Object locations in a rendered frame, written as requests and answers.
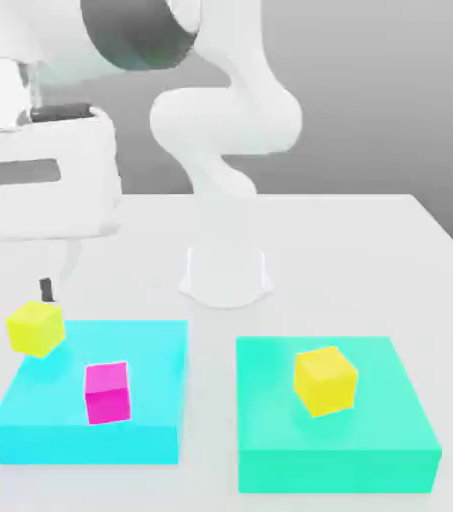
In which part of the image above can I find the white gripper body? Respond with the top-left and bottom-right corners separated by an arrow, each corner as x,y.
0,106 -> 124,245

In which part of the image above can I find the small pink cube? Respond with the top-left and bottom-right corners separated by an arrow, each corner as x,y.
84,360 -> 132,426

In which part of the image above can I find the large turquoise green box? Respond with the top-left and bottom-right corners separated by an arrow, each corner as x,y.
235,335 -> 444,496

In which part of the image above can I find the large cyan box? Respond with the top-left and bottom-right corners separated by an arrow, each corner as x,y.
0,318 -> 190,466

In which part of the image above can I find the small lime yellow cube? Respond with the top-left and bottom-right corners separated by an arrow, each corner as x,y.
5,300 -> 67,360

